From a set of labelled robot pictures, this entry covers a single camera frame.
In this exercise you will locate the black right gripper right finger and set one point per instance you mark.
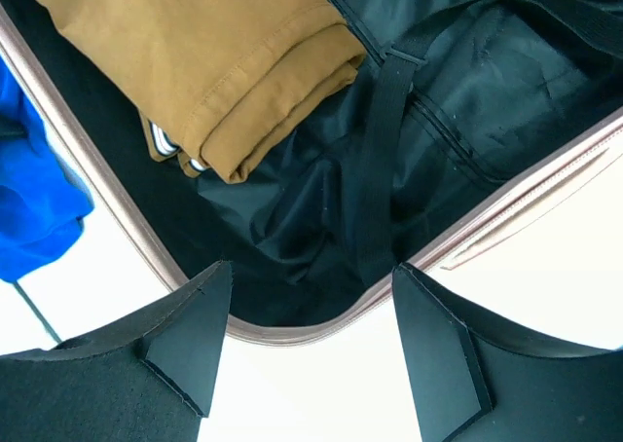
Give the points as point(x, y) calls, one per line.
point(478, 376)

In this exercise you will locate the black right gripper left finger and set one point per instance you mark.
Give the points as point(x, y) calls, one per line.
point(148, 376)

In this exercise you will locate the blue shirt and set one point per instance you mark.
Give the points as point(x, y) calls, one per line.
point(42, 211)

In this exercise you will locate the brown shorts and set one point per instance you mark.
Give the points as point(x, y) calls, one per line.
point(226, 80)

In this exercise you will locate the pink open suitcase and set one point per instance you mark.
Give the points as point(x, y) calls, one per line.
point(453, 102)

